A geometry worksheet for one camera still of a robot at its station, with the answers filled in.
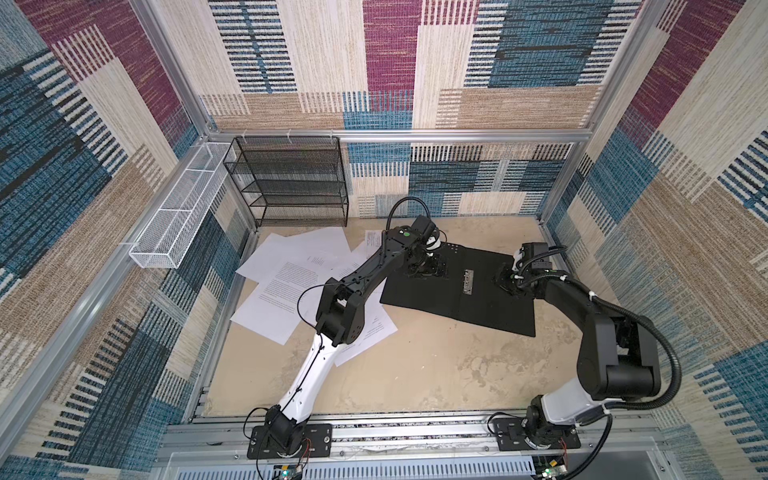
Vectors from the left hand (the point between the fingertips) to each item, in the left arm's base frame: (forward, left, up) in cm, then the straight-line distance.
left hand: (441, 272), depth 94 cm
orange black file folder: (-7, -16, -8) cm, 19 cm away
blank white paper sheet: (+19, +58, -10) cm, 62 cm away
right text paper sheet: (-14, +20, -8) cm, 26 cm away
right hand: (-3, -16, -1) cm, 16 cm away
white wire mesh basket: (+20, +84, +10) cm, 87 cm away
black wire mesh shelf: (+35, +51, +9) cm, 62 cm away
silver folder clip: (+2, -10, -8) cm, 13 cm away
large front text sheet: (-6, +50, -9) cm, 51 cm away
